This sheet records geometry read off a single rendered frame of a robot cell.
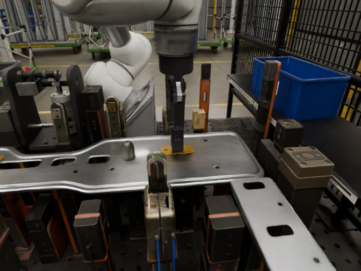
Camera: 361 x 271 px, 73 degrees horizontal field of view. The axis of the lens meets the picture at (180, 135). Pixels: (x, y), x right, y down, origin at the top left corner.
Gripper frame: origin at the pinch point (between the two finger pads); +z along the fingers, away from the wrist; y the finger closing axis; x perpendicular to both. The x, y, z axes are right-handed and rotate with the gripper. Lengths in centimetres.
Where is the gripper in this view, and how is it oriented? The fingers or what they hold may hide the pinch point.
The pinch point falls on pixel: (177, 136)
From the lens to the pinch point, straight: 61.6
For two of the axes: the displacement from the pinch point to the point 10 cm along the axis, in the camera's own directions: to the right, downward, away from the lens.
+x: 9.9, -0.6, 1.0
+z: 0.0, 8.7, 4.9
